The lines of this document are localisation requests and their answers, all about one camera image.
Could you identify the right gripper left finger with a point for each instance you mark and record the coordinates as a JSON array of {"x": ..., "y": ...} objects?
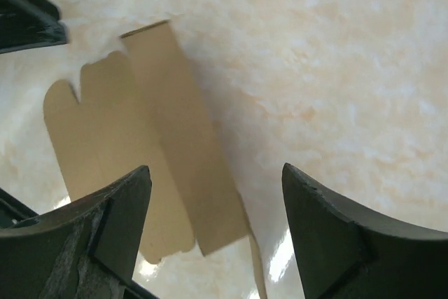
[{"x": 85, "y": 249}]

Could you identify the brown cardboard box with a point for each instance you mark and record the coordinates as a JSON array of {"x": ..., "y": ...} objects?
[{"x": 142, "y": 106}]

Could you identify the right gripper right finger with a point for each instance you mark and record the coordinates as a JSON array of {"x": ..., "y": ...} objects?
[{"x": 344, "y": 249}]

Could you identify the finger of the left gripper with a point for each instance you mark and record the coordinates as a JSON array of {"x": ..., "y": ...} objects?
[{"x": 29, "y": 24}]

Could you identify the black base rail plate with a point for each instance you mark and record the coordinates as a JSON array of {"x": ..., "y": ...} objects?
[{"x": 13, "y": 211}]

